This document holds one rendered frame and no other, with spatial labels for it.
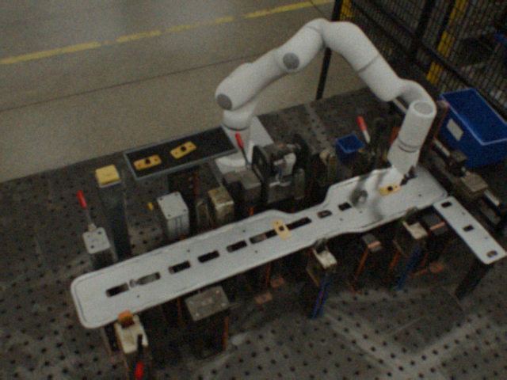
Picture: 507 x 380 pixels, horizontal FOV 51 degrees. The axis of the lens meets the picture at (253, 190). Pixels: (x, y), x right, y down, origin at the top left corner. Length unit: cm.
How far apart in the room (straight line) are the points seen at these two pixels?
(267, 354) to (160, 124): 214
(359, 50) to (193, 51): 275
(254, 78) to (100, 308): 95
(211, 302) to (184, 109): 234
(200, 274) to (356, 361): 64
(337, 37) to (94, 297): 109
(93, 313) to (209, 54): 297
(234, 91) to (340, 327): 95
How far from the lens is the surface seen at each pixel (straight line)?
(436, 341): 212
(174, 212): 174
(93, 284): 175
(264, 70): 194
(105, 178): 180
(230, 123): 218
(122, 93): 398
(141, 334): 158
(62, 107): 393
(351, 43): 173
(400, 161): 192
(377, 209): 199
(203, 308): 164
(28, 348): 204
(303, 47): 177
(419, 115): 177
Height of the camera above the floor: 247
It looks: 49 degrees down
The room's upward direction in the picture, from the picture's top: 6 degrees clockwise
